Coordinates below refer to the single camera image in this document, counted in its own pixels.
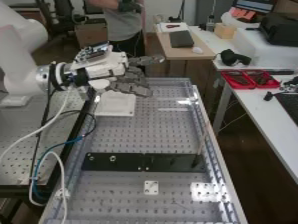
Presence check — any black cable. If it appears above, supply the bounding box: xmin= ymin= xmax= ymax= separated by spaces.
xmin=52 ymin=111 xmax=99 ymax=143
xmin=28 ymin=84 xmax=58 ymax=184

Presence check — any small cardboard box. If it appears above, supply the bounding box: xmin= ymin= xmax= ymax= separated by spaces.
xmin=213 ymin=22 xmax=239 ymax=40

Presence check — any small white box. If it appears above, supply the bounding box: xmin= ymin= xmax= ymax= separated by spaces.
xmin=94 ymin=90 xmax=137 ymax=118

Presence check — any black pad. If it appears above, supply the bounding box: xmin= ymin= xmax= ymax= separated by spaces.
xmin=168 ymin=29 xmax=197 ymax=49

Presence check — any blue cable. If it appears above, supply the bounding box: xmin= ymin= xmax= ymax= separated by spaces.
xmin=32 ymin=134 xmax=86 ymax=198

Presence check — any red tray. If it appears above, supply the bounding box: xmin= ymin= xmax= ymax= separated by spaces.
xmin=245 ymin=69 xmax=282 ymax=89
xmin=220 ymin=69 xmax=258 ymax=90

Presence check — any clear box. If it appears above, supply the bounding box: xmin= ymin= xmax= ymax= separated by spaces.
xmin=39 ymin=77 xmax=250 ymax=224

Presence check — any wooden desk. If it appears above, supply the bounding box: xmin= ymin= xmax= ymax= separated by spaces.
xmin=152 ymin=23 xmax=219 ymax=79

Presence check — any small white pin block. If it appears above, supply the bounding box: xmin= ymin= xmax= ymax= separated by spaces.
xmin=143 ymin=180 xmax=161 ymax=196

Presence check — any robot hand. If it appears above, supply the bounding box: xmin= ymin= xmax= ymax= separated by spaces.
xmin=71 ymin=41 xmax=167 ymax=98

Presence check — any black headset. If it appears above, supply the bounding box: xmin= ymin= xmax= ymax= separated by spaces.
xmin=219 ymin=48 xmax=253 ymax=67

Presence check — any black plate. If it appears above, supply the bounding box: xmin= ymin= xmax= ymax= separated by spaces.
xmin=80 ymin=152 xmax=209 ymax=174

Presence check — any small black object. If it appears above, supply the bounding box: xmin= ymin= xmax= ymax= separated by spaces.
xmin=264 ymin=90 xmax=277 ymax=102

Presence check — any person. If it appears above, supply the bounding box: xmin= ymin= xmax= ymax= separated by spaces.
xmin=86 ymin=0 xmax=148 ymax=58

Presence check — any black metal rail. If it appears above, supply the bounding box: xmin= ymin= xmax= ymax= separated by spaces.
xmin=0 ymin=94 xmax=100 ymax=201

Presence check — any white cable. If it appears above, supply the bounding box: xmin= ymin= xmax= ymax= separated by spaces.
xmin=27 ymin=151 xmax=72 ymax=208
xmin=0 ymin=88 xmax=75 ymax=161

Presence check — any white desk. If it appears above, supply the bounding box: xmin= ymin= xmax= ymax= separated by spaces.
xmin=212 ymin=68 xmax=298 ymax=186
xmin=191 ymin=24 xmax=298 ymax=73

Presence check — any black case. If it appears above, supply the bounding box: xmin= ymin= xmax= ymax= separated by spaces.
xmin=258 ymin=12 xmax=298 ymax=47

